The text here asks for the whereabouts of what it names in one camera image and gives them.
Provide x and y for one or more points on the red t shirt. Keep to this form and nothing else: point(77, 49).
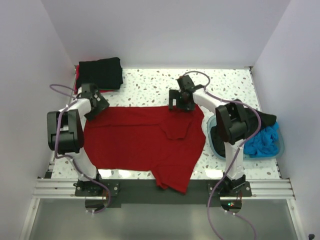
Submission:
point(168, 143)
point(77, 83)

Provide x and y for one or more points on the blue plastic basket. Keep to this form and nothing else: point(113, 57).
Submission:
point(280, 143)

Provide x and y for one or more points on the folded green t shirt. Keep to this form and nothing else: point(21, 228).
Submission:
point(105, 90)

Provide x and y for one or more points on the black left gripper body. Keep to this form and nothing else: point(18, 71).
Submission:
point(99, 97)

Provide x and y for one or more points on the folded black t shirt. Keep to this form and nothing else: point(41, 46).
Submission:
point(106, 73)

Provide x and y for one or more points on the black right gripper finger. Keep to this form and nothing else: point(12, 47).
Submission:
point(185, 105)
point(173, 95)

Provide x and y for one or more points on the black t shirt in basket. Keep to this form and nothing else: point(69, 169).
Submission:
point(218, 144)

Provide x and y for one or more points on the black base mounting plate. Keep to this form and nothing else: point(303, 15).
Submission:
point(113, 193)

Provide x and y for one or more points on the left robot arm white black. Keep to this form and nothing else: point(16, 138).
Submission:
point(65, 136)

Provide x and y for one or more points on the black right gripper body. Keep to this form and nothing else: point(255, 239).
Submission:
point(182, 93)

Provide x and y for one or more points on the blue t shirt in basket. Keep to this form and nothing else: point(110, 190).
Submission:
point(263, 144)

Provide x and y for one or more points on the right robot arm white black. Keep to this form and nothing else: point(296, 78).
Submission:
point(236, 123)

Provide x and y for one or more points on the folded red t shirt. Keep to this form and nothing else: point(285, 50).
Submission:
point(77, 83)

